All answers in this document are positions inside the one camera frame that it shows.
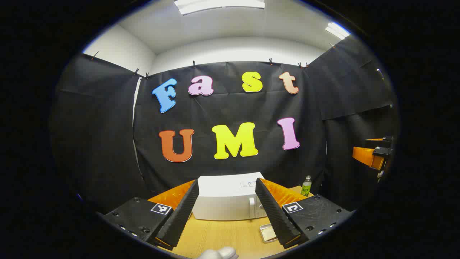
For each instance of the green label drink bottle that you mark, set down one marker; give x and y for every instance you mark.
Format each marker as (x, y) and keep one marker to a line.
(306, 189)

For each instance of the white rectangular tray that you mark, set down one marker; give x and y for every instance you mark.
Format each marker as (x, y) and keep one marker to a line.
(267, 233)

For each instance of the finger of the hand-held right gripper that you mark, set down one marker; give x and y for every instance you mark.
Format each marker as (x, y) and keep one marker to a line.
(363, 154)
(388, 140)

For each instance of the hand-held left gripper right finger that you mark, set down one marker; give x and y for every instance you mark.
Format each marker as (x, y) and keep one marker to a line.
(275, 216)

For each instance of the white microwave oven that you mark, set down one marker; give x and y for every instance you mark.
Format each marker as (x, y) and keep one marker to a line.
(222, 198)

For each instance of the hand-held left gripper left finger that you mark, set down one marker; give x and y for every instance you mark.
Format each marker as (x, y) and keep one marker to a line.
(181, 216)

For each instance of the ceiling light panel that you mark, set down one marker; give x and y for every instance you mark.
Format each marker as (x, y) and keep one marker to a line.
(337, 30)
(215, 5)

